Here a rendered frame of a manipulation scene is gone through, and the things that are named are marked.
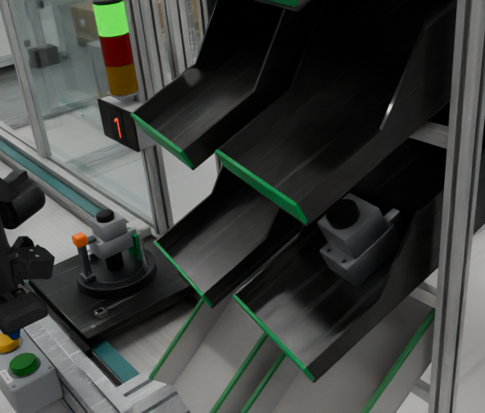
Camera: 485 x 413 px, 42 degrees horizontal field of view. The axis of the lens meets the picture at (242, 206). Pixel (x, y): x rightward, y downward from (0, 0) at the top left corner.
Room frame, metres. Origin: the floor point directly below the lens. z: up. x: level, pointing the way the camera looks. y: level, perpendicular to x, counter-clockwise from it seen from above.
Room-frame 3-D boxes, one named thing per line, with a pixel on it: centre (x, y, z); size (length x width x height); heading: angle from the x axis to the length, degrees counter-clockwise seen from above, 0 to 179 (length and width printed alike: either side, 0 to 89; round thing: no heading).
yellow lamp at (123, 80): (1.08, 0.18, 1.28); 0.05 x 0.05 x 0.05
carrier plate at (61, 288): (0.94, 0.23, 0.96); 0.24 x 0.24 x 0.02; 36
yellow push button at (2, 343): (0.80, 0.39, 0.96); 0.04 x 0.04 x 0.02
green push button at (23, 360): (0.74, 0.35, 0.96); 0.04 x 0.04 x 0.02
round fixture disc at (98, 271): (0.94, 0.23, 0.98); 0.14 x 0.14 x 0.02
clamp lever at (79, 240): (0.92, 0.27, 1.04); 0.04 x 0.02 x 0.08; 126
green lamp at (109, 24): (1.08, 0.18, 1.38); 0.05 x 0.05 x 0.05
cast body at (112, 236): (0.95, 0.22, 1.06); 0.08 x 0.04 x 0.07; 127
